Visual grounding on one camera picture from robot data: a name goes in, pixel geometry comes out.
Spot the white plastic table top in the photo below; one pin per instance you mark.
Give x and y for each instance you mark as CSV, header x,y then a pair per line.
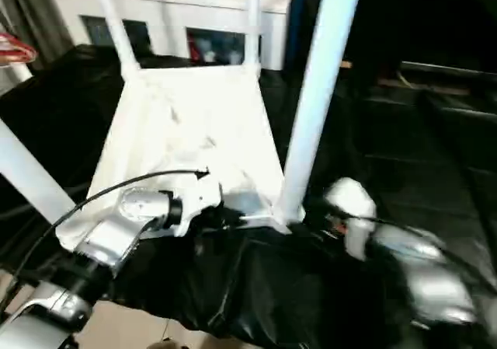
x,y
186,112

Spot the black shiny mat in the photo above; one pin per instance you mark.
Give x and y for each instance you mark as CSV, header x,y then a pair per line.
x,y
252,279

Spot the grey robot foot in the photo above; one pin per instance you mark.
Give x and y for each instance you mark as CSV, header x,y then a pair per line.
x,y
162,343

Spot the black flat bar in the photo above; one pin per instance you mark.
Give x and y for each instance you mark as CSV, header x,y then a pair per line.
x,y
450,69

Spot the white cabinet with glass doors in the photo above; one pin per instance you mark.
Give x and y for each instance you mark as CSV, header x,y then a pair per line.
x,y
155,7

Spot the black cabinet with gold label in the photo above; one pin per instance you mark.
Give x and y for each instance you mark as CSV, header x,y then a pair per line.
x,y
427,15

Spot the red clothes hangers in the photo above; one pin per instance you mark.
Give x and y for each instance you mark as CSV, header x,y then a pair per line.
x,y
15,51

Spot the grey curtain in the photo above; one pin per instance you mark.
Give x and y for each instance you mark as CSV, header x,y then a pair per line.
x,y
39,15

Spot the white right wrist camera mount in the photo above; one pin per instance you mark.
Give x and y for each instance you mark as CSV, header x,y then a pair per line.
x,y
353,201

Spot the white post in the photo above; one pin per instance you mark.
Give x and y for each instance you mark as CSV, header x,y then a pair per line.
x,y
15,76

